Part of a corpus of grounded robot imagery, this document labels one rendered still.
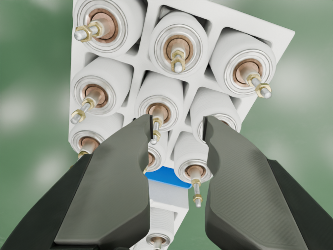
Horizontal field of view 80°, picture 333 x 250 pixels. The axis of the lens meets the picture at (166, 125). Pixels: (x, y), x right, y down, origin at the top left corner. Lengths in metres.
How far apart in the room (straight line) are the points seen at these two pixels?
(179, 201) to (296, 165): 0.47
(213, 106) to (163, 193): 0.40
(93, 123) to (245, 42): 0.31
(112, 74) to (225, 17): 0.22
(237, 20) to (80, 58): 0.30
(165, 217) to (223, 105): 0.43
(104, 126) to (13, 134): 0.54
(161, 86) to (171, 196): 0.43
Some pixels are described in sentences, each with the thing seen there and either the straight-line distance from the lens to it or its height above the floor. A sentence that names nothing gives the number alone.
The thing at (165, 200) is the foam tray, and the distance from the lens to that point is 0.69.
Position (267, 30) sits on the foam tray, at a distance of 0.43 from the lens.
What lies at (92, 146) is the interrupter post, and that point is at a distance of 0.44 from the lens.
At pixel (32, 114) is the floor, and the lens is 0.83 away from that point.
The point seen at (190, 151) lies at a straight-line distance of 0.44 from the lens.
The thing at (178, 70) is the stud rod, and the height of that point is 0.35.
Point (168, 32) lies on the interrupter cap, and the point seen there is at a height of 0.25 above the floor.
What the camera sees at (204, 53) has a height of 0.25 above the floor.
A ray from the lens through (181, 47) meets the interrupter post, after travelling 0.30.
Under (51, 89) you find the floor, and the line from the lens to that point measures 0.74.
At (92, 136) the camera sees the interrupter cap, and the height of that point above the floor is 0.25.
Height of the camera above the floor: 0.58
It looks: 57 degrees down
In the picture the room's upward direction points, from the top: 175 degrees counter-clockwise
